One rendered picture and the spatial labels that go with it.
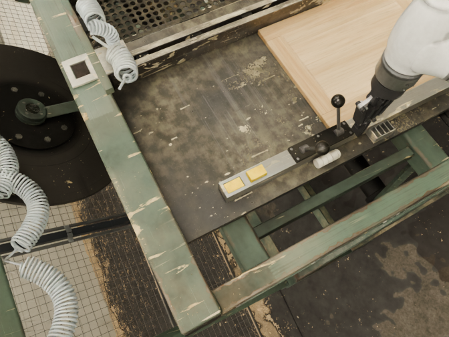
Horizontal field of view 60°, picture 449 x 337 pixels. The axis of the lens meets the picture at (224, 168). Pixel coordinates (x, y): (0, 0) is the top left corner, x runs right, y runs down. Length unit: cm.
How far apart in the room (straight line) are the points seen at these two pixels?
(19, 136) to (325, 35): 114
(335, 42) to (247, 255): 77
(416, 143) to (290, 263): 59
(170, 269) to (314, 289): 224
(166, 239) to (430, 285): 200
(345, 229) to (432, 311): 175
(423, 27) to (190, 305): 72
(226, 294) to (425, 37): 68
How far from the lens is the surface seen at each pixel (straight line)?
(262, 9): 141
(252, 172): 106
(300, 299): 320
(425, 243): 263
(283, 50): 135
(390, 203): 113
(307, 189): 277
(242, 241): 109
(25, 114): 164
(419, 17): 77
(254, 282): 99
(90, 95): 117
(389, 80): 87
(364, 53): 142
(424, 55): 80
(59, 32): 135
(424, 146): 136
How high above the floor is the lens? 241
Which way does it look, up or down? 45 degrees down
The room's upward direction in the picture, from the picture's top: 99 degrees counter-clockwise
